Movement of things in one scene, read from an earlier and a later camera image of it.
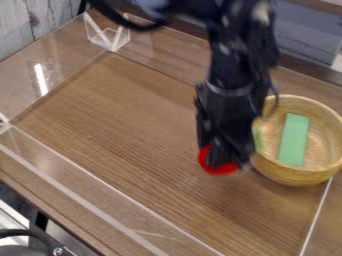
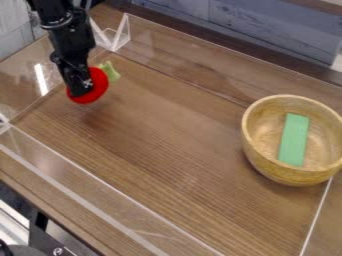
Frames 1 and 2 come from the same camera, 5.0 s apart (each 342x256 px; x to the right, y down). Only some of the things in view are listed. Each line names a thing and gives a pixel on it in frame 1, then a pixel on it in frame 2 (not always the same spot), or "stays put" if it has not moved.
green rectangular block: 294,139 stays put
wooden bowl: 296,141 stays put
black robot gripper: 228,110 to 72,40
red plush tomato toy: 223,169 to 100,74
